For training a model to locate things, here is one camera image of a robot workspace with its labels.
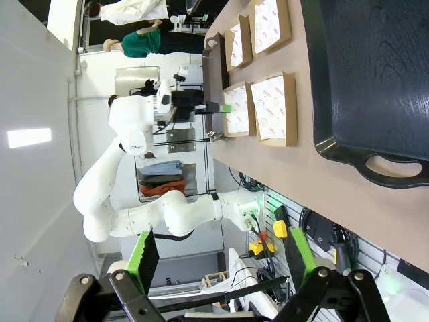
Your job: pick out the folded orange cloth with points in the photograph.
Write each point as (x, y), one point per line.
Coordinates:
(164, 190)

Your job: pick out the steel cabinet panel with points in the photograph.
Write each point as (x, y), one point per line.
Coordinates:
(137, 80)

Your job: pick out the yellow black hand controller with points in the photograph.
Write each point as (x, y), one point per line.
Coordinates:
(281, 228)

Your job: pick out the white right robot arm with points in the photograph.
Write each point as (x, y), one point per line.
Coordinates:
(409, 298)

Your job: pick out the folded blue jeans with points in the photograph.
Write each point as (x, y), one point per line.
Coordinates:
(161, 167)

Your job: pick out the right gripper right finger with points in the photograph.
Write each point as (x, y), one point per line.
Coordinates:
(303, 265)

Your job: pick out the white printed paper liner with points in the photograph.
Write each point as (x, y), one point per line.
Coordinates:
(239, 122)
(266, 27)
(236, 47)
(268, 107)

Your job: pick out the black power adapter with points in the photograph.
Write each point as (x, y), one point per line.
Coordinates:
(320, 229)

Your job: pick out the grey slatted panel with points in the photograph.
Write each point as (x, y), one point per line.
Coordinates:
(368, 248)

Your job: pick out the brown cardboard donut box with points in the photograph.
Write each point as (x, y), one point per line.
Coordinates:
(285, 20)
(247, 40)

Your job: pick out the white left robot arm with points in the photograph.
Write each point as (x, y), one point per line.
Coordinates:
(134, 114)

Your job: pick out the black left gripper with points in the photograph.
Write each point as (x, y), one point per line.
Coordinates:
(184, 99)

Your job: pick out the person in beige sweater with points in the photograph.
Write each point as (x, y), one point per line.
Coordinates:
(134, 10)

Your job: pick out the person in green shirt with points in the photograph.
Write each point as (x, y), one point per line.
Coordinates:
(140, 43)

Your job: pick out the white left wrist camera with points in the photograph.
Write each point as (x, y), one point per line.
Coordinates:
(165, 95)

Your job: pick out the yellow emergency stop button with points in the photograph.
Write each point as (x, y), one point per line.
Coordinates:
(259, 249)

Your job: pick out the chocolate donut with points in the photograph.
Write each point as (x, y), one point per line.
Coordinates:
(251, 110)

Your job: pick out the rectangular ceiling light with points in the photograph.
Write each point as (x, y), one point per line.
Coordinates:
(29, 138)

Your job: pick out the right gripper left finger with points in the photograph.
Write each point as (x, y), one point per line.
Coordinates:
(142, 268)

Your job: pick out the small wooden crate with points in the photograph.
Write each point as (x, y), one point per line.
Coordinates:
(214, 280)

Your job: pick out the red donut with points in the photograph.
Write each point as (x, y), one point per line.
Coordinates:
(291, 110)

